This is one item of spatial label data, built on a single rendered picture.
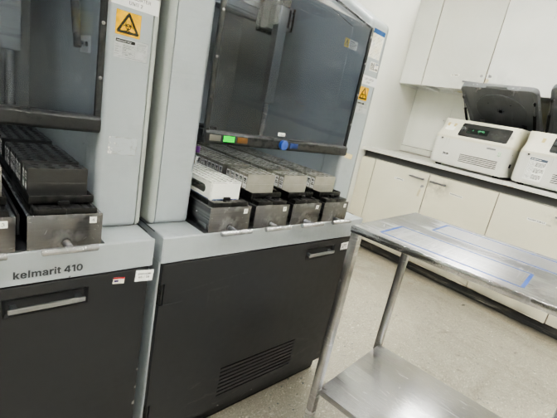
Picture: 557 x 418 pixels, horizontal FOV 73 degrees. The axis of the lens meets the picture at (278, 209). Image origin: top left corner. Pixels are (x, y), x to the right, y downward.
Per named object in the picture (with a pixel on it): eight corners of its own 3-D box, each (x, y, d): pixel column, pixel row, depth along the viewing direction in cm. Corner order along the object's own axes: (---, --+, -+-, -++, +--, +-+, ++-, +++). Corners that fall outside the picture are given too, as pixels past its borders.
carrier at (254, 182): (268, 191, 122) (272, 173, 121) (273, 193, 121) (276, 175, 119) (240, 191, 114) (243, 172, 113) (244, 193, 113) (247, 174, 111)
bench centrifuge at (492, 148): (427, 161, 297) (452, 77, 281) (460, 165, 338) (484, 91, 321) (501, 180, 258) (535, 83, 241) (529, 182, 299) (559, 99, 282)
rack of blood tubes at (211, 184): (160, 176, 121) (162, 157, 120) (187, 177, 128) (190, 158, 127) (209, 204, 101) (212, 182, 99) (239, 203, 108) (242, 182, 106)
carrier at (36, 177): (84, 193, 84) (86, 167, 83) (87, 196, 83) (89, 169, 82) (23, 194, 77) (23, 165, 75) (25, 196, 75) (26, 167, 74)
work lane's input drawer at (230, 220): (113, 169, 146) (116, 147, 143) (148, 171, 155) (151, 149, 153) (215, 240, 96) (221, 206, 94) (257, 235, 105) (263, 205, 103)
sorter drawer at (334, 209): (214, 172, 177) (216, 153, 175) (237, 173, 186) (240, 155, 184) (329, 226, 127) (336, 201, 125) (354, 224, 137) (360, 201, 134)
